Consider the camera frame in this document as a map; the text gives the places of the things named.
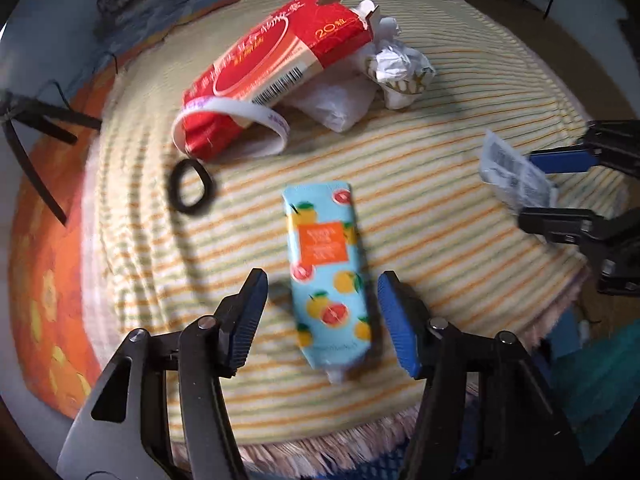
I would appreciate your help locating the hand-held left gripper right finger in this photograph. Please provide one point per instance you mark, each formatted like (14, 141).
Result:
(400, 327)

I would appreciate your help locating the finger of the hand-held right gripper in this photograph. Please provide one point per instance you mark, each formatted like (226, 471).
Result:
(560, 159)
(555, 224)

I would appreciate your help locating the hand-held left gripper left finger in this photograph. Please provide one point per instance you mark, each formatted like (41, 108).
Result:
(242, 325)

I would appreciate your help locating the fruit print packet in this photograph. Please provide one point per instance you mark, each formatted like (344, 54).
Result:
(325, 270)

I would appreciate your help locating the paper cup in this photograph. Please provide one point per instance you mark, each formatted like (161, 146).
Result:
(400, 72)

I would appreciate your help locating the white paper band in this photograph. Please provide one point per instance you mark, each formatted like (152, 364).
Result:
(240, 106)

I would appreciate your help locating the white plastic bag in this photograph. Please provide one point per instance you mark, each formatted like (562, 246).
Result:
(335, 102)

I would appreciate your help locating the red carton box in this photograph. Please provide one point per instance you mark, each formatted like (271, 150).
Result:
(260, 60)

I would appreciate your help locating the yellow striped fringed blanket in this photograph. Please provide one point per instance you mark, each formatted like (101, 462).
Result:
(425, 260)

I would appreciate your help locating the orange table cover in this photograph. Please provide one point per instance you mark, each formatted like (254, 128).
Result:
(45, 260)

